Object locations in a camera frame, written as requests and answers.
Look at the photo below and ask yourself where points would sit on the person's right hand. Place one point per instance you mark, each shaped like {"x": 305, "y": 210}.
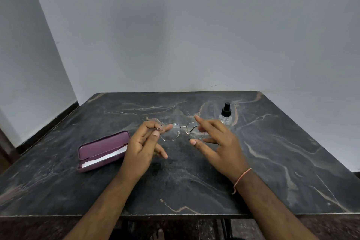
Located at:
{"x": 227, "y": 155}

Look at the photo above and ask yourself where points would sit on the person's left hand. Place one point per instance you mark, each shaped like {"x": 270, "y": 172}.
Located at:
{"x": 137, "y": 155}

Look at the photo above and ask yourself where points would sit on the white cleaning cloth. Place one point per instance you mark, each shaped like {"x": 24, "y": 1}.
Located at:
{"x": 104, "y": 157}

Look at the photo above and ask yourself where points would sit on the purple glasses case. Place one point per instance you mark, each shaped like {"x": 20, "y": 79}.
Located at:
{"x": 104, "y": 145}

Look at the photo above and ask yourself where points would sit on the clear spray bottle black cap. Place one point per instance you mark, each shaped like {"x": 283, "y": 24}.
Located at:
{"x": 225, "y": 119}

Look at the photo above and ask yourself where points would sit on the metal-framed eyeglasses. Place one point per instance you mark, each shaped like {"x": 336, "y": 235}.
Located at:
{"x": 184, "y": 127}

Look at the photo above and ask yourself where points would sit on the person's right forearm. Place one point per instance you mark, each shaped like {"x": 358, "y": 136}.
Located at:
{"x": 270, "y": 211}

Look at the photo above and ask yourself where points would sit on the person's left forearm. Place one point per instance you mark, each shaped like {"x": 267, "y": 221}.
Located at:
{"x": 104, "y": 209}

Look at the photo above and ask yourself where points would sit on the person's bare foot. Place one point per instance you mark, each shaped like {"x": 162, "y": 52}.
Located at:
{"x": 159, "y": 235}

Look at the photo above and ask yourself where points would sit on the orange thread wristband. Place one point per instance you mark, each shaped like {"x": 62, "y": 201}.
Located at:
{"x": 240, "y": 178}

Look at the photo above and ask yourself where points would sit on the black metal table leg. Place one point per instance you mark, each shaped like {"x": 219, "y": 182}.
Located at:
{"x": 226, "y": 230}

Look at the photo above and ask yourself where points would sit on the brown wooden door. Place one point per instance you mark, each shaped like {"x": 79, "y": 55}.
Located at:
{"x": 5, "y": 155}

